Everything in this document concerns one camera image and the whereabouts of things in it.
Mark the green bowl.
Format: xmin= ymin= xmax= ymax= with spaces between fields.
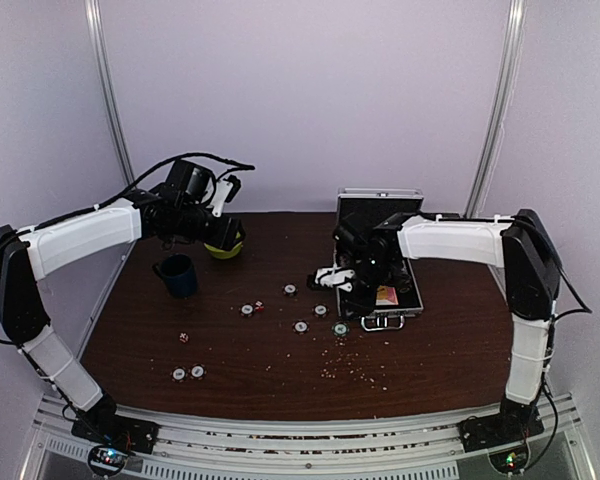
xmin=204 ymin=241 xmax=244 ymax=260

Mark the red chip next to green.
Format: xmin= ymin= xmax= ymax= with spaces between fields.
xmin=292 ymin=320 xmax=309 ymax=334

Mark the red chip front left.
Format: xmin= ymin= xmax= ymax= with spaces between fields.
xmin=171 ymin=367 xmax=187 ymax=383

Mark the aluminium frame post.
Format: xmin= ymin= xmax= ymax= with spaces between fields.
xmin=464 ymin=0 xmax=527 ymax=218
xmin=84 ymin=0 xmax=135 ymax=184

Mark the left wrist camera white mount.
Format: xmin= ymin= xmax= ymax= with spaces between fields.
xmin=209 ymin=174 xmax=242 ymax=217

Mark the front aluminium rail base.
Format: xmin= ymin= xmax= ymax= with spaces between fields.
xmin=15 ymin=394 xmax=600 ymax=479

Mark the green poker chip front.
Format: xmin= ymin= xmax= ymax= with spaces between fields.
xmin=331 ymin=322 xmax=350 ymax=338

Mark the left aluminium frame post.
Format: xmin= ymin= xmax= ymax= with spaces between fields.
xmin=84 ymin=0 xmax=135 ymax=184

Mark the dark blue mug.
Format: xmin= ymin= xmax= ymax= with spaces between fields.
xmin=152 ymin=253 xmax=199 ymax=299

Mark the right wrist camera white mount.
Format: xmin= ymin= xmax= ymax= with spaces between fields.
xmin=307 ymin=266 xmax=355 ymax=292

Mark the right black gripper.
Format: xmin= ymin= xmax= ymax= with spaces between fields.
xmin=339 ymin=256 xmax=394 ymax=320

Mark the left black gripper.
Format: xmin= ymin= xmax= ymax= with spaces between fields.
xmin=175 ymin=203 xmax=245 ymax=251

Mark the right aluminium frame post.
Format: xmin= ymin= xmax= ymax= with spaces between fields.
xmin=464 ymin=0 xmax=527 ymax=218

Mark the aluminium poker case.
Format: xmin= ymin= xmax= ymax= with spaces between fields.
xmin=336 ymin=188 xmax=424 ymax=332

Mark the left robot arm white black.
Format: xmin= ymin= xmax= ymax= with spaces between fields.
xmin=0 ymin=152 xmax=253 ymax=444

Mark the red chip front right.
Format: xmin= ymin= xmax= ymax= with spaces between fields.
xmin=189 ymin=364 xmax=206 ymax=380

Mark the red chip by dice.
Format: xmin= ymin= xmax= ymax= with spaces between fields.
xmin=240 ymin=303 xmax=255 ymax=318

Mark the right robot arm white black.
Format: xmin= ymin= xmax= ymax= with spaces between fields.
xmin=314 ymin=209 xmax=571 ymax=450

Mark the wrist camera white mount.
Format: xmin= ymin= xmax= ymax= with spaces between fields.
xmin=307 ymin=266 xmax=355 ymax=292
xmin=209 ymin=174 xmax=242 ymax=217

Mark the card deck in case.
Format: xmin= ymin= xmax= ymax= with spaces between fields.
xmin=376 ymin=286 xmax=399 ymax=306

